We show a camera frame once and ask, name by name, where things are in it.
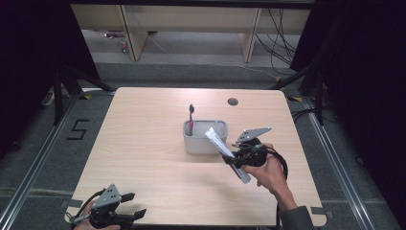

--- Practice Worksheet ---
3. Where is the person's left hand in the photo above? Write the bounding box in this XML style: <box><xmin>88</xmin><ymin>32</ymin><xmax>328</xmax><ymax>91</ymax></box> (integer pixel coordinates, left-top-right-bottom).
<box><xmin>72</xmin><ymin>199</ymin><xmax>122</xmax><ymax>230</ymax></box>

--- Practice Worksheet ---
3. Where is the aluminium floor rail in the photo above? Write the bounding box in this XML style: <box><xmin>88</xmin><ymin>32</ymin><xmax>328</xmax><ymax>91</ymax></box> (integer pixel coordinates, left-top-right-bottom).
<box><xmin>0</xmin><ymin>93</ymin><xmax>79</xmax><ymax>230</ymax></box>
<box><xmin>302</xmin><ymin>96</ymin><xmax>373</xmax><ymax>230</ymax></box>

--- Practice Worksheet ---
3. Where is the grey toothbrush holder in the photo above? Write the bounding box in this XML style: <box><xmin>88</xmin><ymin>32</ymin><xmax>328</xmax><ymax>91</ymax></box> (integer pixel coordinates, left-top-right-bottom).
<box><xmin>182</xmin><ymin>119</ymin><xmax>230</xmax><ymax>155</ymax></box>

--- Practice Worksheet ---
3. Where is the black curtain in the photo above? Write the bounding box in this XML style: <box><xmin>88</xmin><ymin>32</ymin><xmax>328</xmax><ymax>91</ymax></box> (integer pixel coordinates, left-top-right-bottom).
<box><xmin>0</xmin><ymin>0</ymin><xmax>102</xmax><ymax>161</ymax></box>
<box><xmin>289</xmin><ymin>0</ymin><xmax>406</xmax><ymax>221</ymax></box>

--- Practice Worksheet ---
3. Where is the person's right hand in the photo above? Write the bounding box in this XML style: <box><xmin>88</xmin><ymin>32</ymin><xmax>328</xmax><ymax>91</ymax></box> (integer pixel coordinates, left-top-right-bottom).
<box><xmin>240</xmin><ymin>142</ymin><xmax>291</xmax><ymax>198</ymax></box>

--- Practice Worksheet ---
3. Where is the pink toothbrush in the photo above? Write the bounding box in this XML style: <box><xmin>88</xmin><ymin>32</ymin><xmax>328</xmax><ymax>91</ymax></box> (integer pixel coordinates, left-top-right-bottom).
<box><xmin>188</xmin><ymin>103</ymin><xmax>196</xmax><ymax>137</ymax></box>

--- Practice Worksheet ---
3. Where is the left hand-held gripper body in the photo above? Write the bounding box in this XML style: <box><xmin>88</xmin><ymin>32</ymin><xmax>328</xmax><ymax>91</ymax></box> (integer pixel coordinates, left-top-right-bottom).
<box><xmin>88</xmin><ymin>183</ymin><xmax>136</xmax><ymax>229</ymax></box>

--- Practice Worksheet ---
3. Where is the small pink item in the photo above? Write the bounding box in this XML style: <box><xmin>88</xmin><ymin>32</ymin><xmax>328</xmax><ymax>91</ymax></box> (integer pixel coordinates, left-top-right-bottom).
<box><xmin>103</xmin><ymin>30</ymin><xmax>126</xmax><ymax>39</ymax></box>

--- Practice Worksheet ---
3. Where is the light wooden desk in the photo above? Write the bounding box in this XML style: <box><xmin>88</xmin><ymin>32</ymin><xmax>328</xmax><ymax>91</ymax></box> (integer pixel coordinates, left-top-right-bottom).
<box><xmin>70</xmin><ymin>3</ymin><xmax>312</xmax><ymax>64</ymax></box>

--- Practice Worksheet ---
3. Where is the bundle of black cables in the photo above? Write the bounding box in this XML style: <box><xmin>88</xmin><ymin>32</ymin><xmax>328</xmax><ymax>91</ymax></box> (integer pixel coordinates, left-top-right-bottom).
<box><xmin>254</xmin><ymin>8</ymin><xmax>299</xmax><ymax>77</ymax></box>

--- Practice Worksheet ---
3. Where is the white toothpaste tube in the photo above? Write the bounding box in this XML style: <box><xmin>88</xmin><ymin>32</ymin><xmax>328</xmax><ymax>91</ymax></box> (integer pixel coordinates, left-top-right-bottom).
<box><xmin>204</xmin><ymin>126</ymin><xmax>253</xmax><ymax>185</ymax></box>

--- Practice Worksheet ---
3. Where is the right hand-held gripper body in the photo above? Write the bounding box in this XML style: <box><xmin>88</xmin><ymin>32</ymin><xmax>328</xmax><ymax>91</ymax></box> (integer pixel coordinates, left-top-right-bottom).
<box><xmin>235</xmin><ymin>126</ymin><xmax>273</xmax><ymax>169</ymax></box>

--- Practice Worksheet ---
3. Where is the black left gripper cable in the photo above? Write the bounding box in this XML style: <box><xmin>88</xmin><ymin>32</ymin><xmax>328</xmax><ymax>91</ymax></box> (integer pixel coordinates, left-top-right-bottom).
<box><xmin>64</xmin><ymin>188</ymin><xmax>107</xmax><ymax>230</ymax></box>

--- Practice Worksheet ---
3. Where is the black floor cable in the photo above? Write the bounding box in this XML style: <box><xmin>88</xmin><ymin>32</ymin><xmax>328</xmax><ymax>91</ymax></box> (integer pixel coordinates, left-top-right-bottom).
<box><xmin>290</xmin><ymin>105</ymin><xmax>340</xmax><ymax>125</ymax></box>

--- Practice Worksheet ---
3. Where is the black metal stand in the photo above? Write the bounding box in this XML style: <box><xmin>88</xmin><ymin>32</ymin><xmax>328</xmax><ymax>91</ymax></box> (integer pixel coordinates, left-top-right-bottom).
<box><xmin>52</xmin><ymin>64</ymin><xmax>117</xmax><ymax>127</ymax></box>
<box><xmin>270</xmin><ymin>61</ymin><xmax>326</xmax><ymax>127</ymax></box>

